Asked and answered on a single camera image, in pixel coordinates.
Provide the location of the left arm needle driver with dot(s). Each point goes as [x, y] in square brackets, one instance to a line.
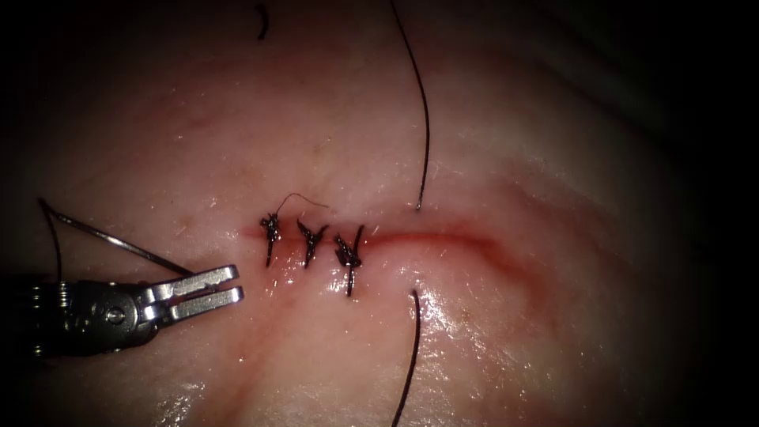
[95, 317]

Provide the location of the left arm needle driver jaw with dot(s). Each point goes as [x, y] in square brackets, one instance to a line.
[204, 303]
[195, 281]

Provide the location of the curved steel needle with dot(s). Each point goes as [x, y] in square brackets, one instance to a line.
[118, 242]

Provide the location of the black stitching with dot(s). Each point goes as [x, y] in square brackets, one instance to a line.
[309, 238]

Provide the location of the short cut black thread piece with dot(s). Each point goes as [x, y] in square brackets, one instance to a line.
[264, 24]

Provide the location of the tissue pad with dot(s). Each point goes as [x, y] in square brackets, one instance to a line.
[510, 178]

